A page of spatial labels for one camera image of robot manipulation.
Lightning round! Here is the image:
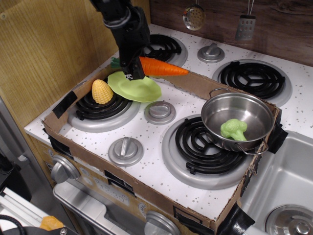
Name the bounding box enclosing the silver oven knob right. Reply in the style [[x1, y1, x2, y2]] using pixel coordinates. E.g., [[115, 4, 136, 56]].
[[144, 211, 181, 235]]

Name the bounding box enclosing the yellow toy corn cob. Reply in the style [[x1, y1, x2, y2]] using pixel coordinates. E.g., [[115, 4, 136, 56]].
[[91, 79, 113, 104]]

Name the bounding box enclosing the black burner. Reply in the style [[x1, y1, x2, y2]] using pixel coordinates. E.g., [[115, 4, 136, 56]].
[[161, 115, 252, 190], [144, 34, 188, 67], [67, 91, 140, 133], [212, 59, 292, 107]]

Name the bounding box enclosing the silver sink drain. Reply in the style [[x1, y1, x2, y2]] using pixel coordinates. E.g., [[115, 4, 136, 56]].
[[265, 205, 313, 235]]

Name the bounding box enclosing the orange object lower left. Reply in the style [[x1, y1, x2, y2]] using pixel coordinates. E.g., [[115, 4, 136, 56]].
[[39, 215, 64, 231]]

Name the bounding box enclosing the cardboard fence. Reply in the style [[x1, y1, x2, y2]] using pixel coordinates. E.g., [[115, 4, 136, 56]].
[[42, 57, 289, 235]]

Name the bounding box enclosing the stainless steel pot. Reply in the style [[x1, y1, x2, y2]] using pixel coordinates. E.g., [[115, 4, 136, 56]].
[[201, 88, 274, 155]]

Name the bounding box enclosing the oven door handle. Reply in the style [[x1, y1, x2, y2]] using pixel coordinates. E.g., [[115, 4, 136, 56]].
[[53, 182, 145, 235]]

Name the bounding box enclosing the back left black burner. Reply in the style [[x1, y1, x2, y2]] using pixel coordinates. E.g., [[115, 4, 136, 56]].
[[144, 34, 188, 67]]

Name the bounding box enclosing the black cable lower left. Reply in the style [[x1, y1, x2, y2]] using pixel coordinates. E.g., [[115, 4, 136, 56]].
[[0, 214, 25, 235]]

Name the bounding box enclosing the front left black burner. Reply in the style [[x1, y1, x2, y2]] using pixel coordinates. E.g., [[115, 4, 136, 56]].
[[67, 91, 140, 133]]

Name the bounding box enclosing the silver oven knob left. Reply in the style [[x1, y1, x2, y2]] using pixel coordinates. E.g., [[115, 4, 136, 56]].
[[51, 155, 80, 184]]

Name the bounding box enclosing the orange toy carrot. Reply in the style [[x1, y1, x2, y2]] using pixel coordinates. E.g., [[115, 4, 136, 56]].
[[110, 56, 190, 77]]

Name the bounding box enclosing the silver oven knob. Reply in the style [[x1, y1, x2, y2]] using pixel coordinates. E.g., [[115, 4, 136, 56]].
[[144, 211, 181, 235], [51, 155, 80, 184]]

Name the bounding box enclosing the back right black burner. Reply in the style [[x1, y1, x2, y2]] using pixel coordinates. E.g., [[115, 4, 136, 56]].
[[212, 59, 292, 107]]

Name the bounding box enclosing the hanging grey spatula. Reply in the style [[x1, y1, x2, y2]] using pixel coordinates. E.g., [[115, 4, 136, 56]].
[[235, 0, 256, 41]]

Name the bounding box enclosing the light green plastic plate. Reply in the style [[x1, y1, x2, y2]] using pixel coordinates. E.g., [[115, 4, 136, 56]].
[[108, 71, 162, 103]]

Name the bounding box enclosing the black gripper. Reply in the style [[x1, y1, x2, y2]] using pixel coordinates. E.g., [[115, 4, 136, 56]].
[[112, 6, 150, 80]]

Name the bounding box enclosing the silver knob back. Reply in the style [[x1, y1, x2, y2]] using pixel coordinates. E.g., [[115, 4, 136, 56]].
[[197, 43, 225, 63]]

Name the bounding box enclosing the silver sink basin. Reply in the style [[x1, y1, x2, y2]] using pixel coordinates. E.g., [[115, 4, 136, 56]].
[[241, 132, 313, 235]]

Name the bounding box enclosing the green toy broccoli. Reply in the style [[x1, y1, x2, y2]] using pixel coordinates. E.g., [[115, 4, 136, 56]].
[[220, 118, 247, 141]]

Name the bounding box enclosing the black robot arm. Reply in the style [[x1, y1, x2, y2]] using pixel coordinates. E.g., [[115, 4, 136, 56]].
[[91, 0, 150, 80]]

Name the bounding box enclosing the hanging metal strainer spoon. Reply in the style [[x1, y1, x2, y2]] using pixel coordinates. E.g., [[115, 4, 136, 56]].
[[182, 0, 206, 31]]

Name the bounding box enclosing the front right black burner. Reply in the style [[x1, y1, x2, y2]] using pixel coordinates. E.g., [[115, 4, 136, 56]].
[[161, 115, 252, 190]]

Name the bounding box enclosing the silver knob centre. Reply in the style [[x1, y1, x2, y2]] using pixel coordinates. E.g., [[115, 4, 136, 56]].
[[144, 101, 176, 125]]

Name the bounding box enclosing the silver knob front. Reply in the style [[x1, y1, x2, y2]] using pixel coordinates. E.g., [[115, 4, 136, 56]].
[[108, 137, 144, 167]]

